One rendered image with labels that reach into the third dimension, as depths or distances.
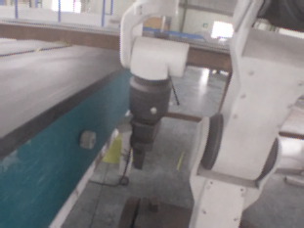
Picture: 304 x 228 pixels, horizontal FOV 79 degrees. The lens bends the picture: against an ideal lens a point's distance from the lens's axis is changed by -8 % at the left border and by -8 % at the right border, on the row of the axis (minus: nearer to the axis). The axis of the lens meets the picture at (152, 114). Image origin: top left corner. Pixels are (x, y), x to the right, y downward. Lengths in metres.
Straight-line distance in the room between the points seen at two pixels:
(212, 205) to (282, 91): 0.31
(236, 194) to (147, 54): 0.39
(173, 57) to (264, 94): 0.18
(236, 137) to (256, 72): 0.14
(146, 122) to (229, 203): 0.29
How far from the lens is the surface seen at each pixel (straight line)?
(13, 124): 0.24
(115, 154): 1.31
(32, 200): 0.30
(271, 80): 0.39
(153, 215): 0.82
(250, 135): 0.44
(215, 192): 0.53
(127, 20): 0.36
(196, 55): 1.04
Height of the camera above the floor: 0.84
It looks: 23 degrees down
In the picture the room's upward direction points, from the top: 9 degrees clockwise
